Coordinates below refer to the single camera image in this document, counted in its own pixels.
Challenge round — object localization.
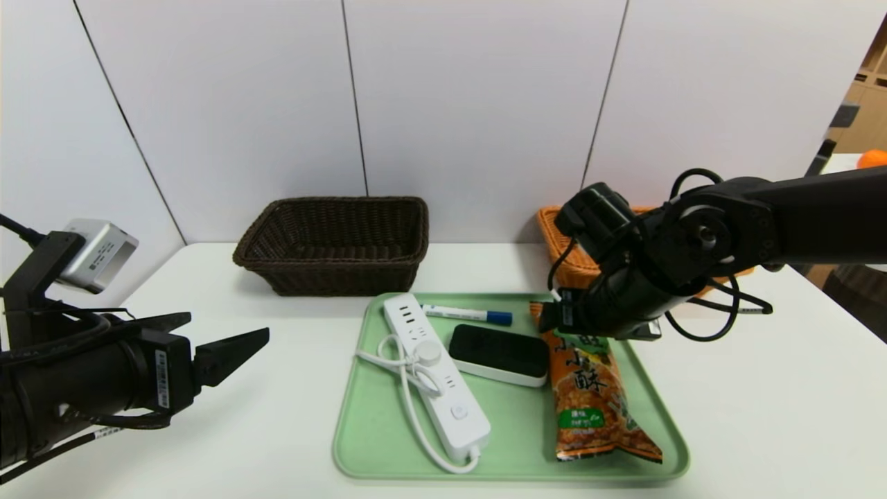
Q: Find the black chair back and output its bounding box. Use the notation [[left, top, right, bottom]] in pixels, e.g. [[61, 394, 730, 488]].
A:
[[806, 139, 837, 177]]

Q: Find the black and white board eraser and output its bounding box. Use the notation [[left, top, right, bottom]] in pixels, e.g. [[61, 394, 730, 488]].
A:
[[448, 323, 550, 388]]

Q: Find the white marker with blue cap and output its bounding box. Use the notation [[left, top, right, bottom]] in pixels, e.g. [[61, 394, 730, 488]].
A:
[[421, 304, 513, 326]]

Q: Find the light green plastic tray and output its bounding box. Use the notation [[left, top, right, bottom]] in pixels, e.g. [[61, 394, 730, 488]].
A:
[[333, 292, 690, 481]]

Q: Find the white side table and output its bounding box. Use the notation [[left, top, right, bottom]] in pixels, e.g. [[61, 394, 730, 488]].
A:
[[807, 152, 887, 177]]

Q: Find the orange wicker basket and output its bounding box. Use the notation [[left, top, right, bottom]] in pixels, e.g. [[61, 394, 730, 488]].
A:
[[537, 205, 756, 300]]

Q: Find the dark brown wicker basket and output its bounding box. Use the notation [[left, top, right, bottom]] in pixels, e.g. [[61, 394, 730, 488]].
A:
[[233, 197, 430, 297]]

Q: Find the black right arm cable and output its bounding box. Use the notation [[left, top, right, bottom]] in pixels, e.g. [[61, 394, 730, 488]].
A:
[[664, 272, 775, 343]]

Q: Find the orange snack bag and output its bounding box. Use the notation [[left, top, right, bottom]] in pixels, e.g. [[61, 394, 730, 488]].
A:
[[530, 301, 663, 463]]

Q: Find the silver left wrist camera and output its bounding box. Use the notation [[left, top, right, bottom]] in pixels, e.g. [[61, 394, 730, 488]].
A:
[[59, 219, 139, 294]]

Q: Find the black left camera cable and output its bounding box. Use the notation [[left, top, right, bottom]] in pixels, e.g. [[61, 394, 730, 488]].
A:
[[0, 213, 46, 247]]

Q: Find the white power strip with cord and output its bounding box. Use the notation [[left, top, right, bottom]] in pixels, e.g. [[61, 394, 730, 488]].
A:
[[356, 293, 491, 474]]

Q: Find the wooden shelf unit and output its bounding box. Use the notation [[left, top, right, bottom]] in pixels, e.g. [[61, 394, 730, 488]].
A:
[[830, 21, 887, 155]]

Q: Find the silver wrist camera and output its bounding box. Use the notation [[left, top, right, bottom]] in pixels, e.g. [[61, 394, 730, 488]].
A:
[[59, 219, 139, 294], [610, 320, 663, 342]]

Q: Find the black left camera bracket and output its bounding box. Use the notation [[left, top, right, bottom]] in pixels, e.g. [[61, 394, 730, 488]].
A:
[[0, 232, 85, 347]]

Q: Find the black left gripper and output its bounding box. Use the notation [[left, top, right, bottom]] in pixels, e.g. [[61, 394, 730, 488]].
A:
[[12, 312, 270, 454]]

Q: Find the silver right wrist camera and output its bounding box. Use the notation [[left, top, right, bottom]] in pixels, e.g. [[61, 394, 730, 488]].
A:
[[610, 320, 663, 342]]

